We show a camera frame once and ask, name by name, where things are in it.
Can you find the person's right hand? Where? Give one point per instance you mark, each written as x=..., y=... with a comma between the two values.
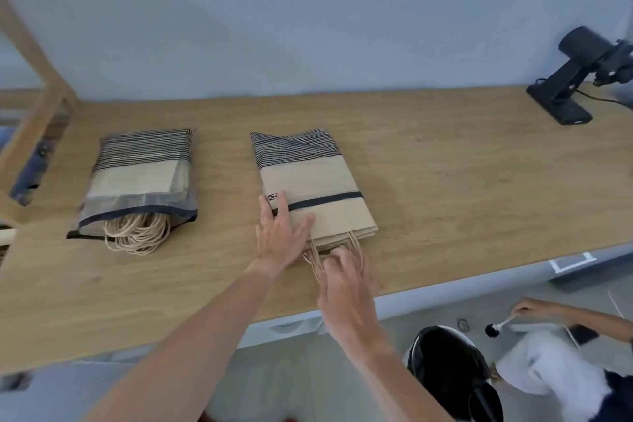
x=348, y=303

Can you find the person's left hand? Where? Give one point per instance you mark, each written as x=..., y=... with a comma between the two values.
x=277, y=243

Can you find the person's right fingers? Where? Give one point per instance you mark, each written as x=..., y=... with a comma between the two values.
x=343, y=261

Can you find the person's left thumb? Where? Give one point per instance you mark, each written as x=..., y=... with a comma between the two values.
x=303, y=225

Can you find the banded bundle of paper bags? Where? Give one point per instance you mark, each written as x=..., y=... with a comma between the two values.
x=316, y=174

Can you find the person's right forearm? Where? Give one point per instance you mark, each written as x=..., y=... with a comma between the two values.
x=400, y=387

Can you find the person's left forearm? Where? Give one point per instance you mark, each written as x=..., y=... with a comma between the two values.
x=198, y=352

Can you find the another person's forearm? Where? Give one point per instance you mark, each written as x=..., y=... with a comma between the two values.
x=593, y=320

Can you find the black paper band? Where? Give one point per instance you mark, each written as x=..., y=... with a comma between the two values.
x=331, y=199

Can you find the black-tipped brush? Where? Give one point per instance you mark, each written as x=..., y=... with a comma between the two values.
x=494, y=327

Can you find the plastic-wrapped pack of paper bags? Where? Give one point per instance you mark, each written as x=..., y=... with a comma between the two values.
x=138, y=179

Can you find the black phone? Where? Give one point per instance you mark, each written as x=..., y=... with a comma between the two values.
x=583, y=335

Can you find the wooden shelf frame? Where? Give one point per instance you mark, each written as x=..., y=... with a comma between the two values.
x=34, y=105

